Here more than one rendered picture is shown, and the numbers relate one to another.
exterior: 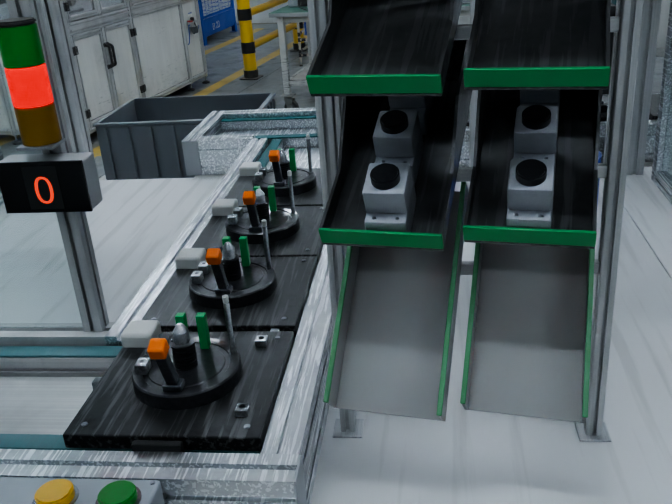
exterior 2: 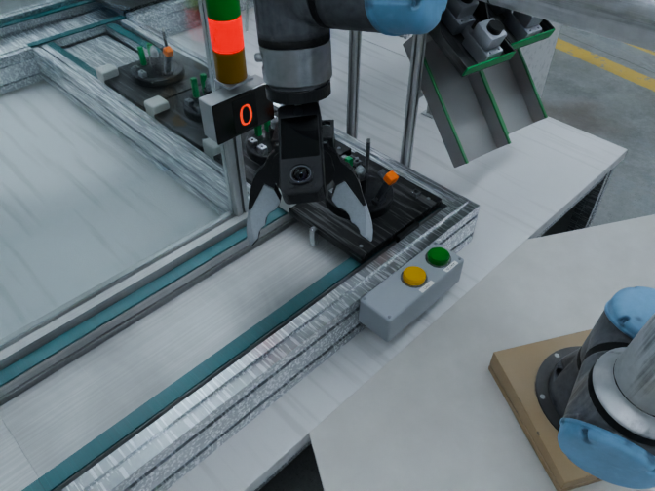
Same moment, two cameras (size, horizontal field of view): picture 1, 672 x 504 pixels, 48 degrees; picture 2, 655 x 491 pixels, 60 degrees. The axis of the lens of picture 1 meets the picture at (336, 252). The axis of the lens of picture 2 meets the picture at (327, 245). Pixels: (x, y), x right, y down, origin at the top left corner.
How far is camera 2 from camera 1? 1.03 m
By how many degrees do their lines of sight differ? 47
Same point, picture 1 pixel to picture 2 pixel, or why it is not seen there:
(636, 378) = not seen: hidden behind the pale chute
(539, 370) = (511, 108)
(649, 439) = not seen: hidden behind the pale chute
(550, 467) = (489, 158)
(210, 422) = (410, 207)
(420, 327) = (467, 109)
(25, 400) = (258, 273)
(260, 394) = (404, 184)
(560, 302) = (503, 72)
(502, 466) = (476, 167)
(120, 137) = not seen: outside the picture
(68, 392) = (273, 254)
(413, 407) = (484, 148)
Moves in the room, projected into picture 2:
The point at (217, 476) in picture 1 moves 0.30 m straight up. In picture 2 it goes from (451, 223) to (480, 82)
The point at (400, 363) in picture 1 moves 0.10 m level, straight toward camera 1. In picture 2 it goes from (469, 131) to (511, 148)
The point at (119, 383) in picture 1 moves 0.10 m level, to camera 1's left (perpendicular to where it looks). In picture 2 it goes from (332, 221) to (299, 249)
